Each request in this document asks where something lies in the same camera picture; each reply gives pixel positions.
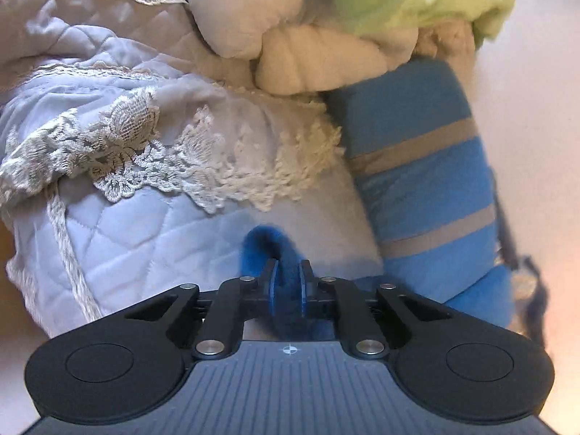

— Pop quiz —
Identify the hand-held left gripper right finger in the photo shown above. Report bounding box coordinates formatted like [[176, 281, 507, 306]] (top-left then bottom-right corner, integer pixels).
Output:
[[299, 258, 454, 359]]

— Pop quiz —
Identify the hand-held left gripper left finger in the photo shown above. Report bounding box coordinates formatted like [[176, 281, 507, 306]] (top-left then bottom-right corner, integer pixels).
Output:
[[124, 258, 278, 360]]

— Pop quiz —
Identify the blue fleece jacket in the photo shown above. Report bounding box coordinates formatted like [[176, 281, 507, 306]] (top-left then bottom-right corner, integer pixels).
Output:
[[244, 224, 514, 343]]

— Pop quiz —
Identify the blue striped pillow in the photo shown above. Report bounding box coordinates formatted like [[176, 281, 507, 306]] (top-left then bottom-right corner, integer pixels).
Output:
[[324, 59, 499, 302]]

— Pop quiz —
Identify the beige comforter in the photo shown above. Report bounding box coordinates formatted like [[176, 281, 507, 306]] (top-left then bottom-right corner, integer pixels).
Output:
[[174, 0, 476, 97]]

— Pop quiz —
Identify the pale quilted lace bedspread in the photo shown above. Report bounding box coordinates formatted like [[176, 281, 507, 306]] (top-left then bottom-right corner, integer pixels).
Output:
[[0, 0, 386, 340]]

